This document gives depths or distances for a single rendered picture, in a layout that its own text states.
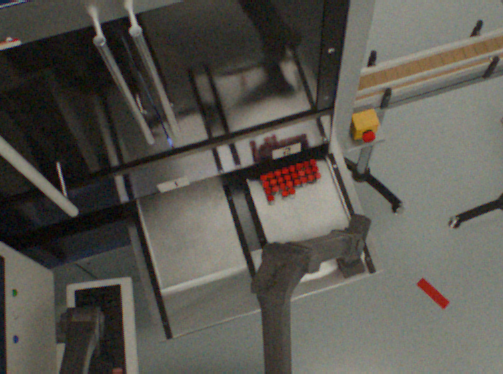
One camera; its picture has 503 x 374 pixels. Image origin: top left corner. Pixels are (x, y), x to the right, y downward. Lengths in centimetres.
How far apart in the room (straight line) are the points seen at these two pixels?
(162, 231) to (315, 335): 103
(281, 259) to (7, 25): 63
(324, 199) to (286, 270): 75
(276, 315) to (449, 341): 165
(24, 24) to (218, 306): 104
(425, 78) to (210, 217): 81
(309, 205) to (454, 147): 126
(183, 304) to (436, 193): 147
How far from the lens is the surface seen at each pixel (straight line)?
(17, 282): 186
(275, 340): 134
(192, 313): 193
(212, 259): 195
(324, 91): 164
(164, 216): 201
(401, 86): 211
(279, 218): 197
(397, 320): 283
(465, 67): 219
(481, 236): 299
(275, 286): 126
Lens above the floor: 276
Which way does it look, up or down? 75 degrees down
